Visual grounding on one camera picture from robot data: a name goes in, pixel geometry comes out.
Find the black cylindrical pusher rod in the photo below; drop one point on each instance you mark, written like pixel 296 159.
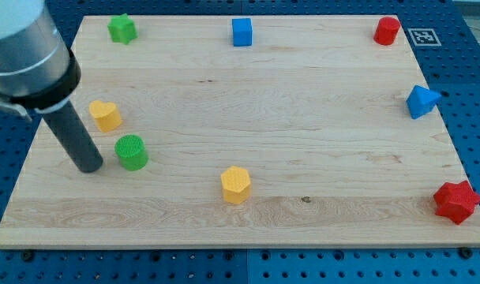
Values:
pixel 69 129

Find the green cylinder block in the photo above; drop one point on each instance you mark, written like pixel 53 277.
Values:
pixel 131 152

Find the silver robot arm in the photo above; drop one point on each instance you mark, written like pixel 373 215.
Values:
pixel 39 72

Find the yellow hexagon block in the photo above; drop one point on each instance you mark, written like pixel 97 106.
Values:
pixel 236 185

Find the yellow heart block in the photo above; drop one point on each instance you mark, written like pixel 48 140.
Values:
pixel 106 115

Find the green star block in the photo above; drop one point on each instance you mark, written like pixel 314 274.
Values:
pixel 122 29

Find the wooden board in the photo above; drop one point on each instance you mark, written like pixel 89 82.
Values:
pixel 315 110

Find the blue cube block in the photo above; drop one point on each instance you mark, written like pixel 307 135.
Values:
pixel 242 32

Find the red cylinder block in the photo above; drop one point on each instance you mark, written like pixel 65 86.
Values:
pixel 386 31

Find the blue triangle block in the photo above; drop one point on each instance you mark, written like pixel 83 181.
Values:
pixel 421 101

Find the black white fiducial marker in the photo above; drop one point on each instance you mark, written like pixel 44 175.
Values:
pixel 424 37

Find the red star block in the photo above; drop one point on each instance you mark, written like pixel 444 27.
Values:
pixel 456 201

